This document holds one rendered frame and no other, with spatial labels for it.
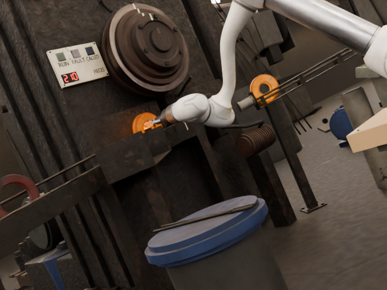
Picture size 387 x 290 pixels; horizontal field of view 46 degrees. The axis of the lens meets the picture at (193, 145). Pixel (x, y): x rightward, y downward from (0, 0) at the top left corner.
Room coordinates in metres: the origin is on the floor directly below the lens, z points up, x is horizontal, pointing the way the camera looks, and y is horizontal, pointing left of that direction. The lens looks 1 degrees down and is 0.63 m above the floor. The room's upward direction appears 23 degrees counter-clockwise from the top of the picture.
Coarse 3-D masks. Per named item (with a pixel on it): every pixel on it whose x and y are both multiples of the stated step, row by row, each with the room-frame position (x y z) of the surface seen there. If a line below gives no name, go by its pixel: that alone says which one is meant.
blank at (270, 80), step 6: (258, 78) 2.46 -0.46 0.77; (264, 78) 2.46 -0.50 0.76; (270, 78) 2.46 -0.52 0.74; (252, 84) 2.45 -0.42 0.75; (258, 84) 2.46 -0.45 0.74; (270, 84) 2.46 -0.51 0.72; (276, 84) 2.47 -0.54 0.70; (252, 90) 2.45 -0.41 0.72; (258, 90) 2.46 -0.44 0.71; (276, 90) 2.47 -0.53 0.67; (258, 96) 2.45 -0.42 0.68; (264, 96) 2.46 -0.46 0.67; (276, 96) 2.47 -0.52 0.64
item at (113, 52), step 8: (128, 8) 2.26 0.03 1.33; (136, 8) 2.29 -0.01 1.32; (144, 8) 2.32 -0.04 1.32; (152, 8) 2.36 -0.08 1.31; (120, 16) 2.22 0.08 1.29; (112, 24) 2.17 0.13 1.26; (112, 32) 2.16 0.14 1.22; (112, 40) 2.15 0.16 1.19; (184, 40) 2.44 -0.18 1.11; (112, 48) 2.14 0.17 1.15; (184, 48) 2.42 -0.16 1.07; (112, 56) 2.16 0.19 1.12; (120, 56) 2.15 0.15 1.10; (112, 64) 2.18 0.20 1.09; (120, 64) 2.14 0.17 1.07; (120, 72) 2.17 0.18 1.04; (128, 72) 2.16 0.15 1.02; (184, 72) 2.38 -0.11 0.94; (128, 80) 2.19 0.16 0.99; (136, 80) 2.17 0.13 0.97; (176, 80) 2.33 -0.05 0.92; (136, 88) 2.23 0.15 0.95; (144, 88) 2.20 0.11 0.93; (152, 88) 2.22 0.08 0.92; (160, 88) 2.25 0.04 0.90; (168, 88) 2.28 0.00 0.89
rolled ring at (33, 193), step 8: (8, 176) 1.71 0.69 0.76; (16, 176) 1.73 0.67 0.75; (24, 176) 1.75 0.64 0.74; (0, 184) 1.69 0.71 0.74; (8, 184) 1.71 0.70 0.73; (24, 184) 1.74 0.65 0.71; (32, 184) 1.76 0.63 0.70; (32, 192) 1.75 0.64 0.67; (32, 200) 1.74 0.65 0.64; (0, 208) 1.66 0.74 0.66; (0, 216) 1.66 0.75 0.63
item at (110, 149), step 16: (160, 128) 1.91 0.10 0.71; (112, 144) 1.68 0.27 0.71; (128, 144) 1.67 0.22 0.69; (144, 144) 1.65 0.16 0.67; (160, 144) 1.91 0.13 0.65; (112, 160) 1.69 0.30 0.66; (128, 160) 1.67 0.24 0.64; (144, 160) 1.66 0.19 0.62; (160, 160) 1.72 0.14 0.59; (112, 176) 1.69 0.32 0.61; (128, 176) 1.68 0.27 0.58; (144, 176) 1.80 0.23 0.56; (160, 192) 1.79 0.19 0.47; (160, 208) 1.80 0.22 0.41; (160, 224) 1.80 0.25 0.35
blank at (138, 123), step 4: (136, 116) 2.16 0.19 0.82; (140, 116) 2.14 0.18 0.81; (144, 116) 2.16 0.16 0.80; (148, 116) 2.17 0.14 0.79; (152, 116) 2.19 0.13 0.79; (156, 116) 2.21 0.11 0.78; (136, 120) 2.13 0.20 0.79; (140, 120) 2.14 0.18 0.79; (144, 120) 2.15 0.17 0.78; (132, 124) 2.14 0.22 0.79; (136, 124) 2.12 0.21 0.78; (140, 124) 2.13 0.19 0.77; (156, 124) 2.19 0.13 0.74; (160, 124) 2.21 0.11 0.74; (132, 128) 2.14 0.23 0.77; (136, 128) 2.12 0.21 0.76; (140, 128) 2.13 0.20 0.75; (152, 128) 2.20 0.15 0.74; (144, 132) 2.14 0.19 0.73
